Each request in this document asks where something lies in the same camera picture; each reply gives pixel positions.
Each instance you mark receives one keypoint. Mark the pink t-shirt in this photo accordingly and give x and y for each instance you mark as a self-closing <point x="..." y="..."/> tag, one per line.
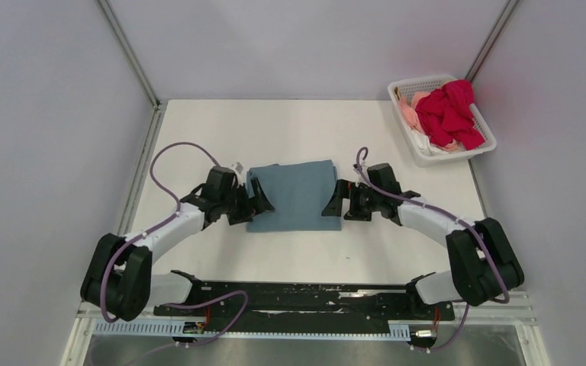
<point x="408" y="109"/>

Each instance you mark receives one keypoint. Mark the aluminium frame rail left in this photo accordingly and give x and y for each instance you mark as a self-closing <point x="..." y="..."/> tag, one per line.
<point x="143" y="117"/>

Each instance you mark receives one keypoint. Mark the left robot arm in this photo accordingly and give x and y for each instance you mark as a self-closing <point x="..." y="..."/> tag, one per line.
<point x="120" y="279"/>

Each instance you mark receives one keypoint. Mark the white t-shirt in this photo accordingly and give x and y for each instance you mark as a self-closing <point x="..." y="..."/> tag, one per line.
<point x="423" y="143"/>

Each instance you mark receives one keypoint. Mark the red t-shirt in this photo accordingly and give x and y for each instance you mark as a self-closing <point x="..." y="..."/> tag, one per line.
<point x="446" y="117"/>

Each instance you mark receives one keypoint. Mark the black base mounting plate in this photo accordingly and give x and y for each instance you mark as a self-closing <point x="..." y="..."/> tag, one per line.
<point x="288" y="307"/>

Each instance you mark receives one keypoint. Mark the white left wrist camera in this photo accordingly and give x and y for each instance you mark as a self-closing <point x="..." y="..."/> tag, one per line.
<point x="237" y="168"/>

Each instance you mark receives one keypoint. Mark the aluminium frame rail right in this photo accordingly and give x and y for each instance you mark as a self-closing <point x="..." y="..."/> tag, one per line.
<point x="497" y="29"/>

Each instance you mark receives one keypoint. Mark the aluminium front frame beam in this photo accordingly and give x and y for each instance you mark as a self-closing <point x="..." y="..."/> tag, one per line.
<point x="518" y="310"/>

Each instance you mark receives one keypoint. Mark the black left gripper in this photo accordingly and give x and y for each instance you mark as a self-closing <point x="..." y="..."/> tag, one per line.
<point x="259" y="200"/>

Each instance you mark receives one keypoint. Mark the white plastic laundry basket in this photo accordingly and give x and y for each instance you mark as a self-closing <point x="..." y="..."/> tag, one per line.
<point x="408" y="87"/>

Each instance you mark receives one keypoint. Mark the aluminium frame rail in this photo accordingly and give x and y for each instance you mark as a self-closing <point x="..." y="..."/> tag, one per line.
<point x="497" y="29"/>
<point x="143" y="117"/>

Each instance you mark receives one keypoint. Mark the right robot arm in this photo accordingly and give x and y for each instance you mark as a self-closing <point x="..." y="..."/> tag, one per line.
<point x="482" y="264"/>

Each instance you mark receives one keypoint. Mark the white slotted cable duct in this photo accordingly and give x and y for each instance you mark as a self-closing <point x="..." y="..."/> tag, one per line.
<point x="191" y="329"/>

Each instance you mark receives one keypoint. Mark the blue-grey t-shirt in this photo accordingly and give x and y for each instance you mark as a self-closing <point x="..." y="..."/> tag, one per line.
<point x="299" y="193"/>

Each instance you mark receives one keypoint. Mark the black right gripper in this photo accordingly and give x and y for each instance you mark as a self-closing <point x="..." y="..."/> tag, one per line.
<point x="342" y="191"/>

